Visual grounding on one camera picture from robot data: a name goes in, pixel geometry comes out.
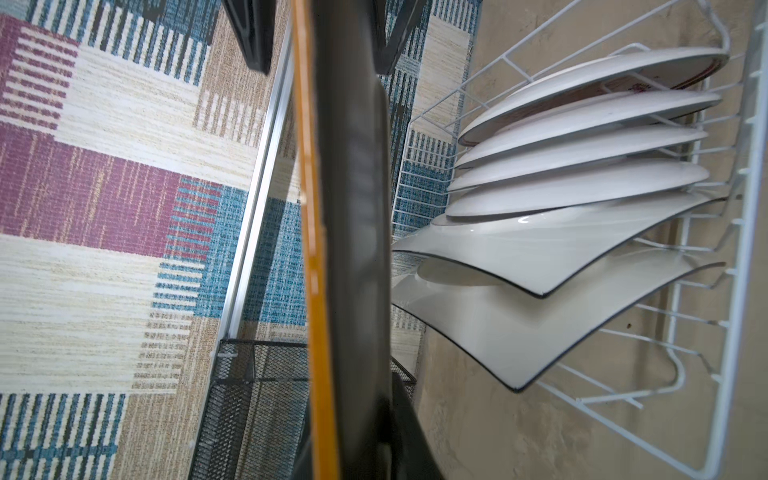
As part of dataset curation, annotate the white square plate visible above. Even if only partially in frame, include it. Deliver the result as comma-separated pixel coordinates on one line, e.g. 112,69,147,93
391,248,721,393
392,191,726,298

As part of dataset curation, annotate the white wire dish rack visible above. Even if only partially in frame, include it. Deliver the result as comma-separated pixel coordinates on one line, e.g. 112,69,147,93
395,1,767,479

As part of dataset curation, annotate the black square plate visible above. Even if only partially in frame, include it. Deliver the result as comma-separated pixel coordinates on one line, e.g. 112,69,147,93
293,1,391,479

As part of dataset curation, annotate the white round plate rightmost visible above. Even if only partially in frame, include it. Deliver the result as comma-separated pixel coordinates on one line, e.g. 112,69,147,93
458,47,730,146

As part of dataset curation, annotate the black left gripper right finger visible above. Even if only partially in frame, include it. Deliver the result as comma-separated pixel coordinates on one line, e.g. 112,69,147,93
373,0,427,75

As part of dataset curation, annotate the black mesh shelf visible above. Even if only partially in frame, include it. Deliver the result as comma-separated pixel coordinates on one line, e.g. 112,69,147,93
188,338,419,480

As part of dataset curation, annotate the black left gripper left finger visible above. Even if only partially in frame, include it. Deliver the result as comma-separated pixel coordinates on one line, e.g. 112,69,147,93
222,0,277,75

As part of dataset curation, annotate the white round plate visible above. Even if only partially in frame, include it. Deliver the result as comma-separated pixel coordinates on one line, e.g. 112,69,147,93
446,159,709,217
458,47,730,146
455,90,722,167
448,125,708,192

